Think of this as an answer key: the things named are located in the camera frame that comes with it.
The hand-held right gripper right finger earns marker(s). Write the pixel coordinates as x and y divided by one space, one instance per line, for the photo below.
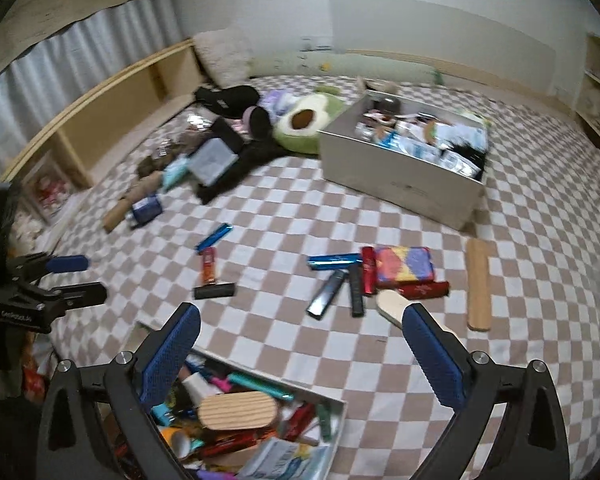
435 360

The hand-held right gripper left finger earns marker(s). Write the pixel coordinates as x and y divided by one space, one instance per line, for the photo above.
170 355

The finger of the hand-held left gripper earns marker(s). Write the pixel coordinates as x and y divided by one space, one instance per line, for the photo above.
67 263
85 294

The rounded pale wooden paddle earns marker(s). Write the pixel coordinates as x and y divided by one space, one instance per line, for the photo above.
392 305

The red long case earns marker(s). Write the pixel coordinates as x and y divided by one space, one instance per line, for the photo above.
425 290
369 270

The black rectangular block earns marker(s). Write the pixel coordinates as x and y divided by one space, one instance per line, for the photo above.
214 291

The wooden stick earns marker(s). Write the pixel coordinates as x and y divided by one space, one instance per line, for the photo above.
479 285

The small red tube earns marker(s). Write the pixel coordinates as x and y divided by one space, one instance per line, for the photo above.
209 265

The colourful patterned box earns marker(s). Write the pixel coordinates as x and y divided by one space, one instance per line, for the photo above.
405 265

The black slim case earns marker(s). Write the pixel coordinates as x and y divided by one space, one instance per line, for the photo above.
327 294
356 290

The shallow white box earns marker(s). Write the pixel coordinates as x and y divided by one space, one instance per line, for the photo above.
336 425

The blue long case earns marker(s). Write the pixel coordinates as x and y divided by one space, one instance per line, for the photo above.
215 237
335 261

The red white framed picture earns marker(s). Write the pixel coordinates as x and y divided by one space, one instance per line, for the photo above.
45 190

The oval wooden lid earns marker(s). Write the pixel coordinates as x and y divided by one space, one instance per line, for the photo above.
237 410

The dark blue jar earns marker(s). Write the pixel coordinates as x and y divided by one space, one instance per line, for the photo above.
146 210

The brown furry lump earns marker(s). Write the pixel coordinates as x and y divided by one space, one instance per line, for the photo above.
152 165

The heap of mixed small cases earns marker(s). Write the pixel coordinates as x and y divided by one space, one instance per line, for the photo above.
260 450

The teal packet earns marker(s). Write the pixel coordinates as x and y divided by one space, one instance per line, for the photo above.
175 172

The wooden bedside shelf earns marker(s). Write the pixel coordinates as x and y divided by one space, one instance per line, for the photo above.
105 110

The grey flat box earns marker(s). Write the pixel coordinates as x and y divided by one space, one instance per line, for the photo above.
210 162

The brown white checkered blanket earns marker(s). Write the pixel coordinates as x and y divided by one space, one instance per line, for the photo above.
280 210

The large white storage box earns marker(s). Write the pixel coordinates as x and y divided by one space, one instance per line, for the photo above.
395 180

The long black cloth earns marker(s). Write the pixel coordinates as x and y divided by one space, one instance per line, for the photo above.
245 165

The grey curtain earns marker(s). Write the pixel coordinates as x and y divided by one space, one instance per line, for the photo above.
80 55

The black notebook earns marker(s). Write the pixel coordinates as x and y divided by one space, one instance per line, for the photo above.
230 132

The black furry item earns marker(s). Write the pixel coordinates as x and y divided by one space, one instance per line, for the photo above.
462 152

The pile of small packets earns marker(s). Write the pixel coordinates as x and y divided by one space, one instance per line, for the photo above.
415 135

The black cap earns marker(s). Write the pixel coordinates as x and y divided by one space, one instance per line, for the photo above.
227 97

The pink black headphones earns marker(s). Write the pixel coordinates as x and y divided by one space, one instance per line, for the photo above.
257 122

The green avocado plush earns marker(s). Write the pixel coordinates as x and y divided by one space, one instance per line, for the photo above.
305 139

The cream fluffy pillow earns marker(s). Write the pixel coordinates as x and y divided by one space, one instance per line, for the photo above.
222 57

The lavender packet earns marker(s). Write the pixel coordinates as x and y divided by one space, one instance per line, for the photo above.
277 101

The wooden wardrobe shelf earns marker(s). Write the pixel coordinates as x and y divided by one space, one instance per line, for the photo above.
597 90

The white wall board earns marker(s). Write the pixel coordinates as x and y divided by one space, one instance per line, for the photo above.
430 35

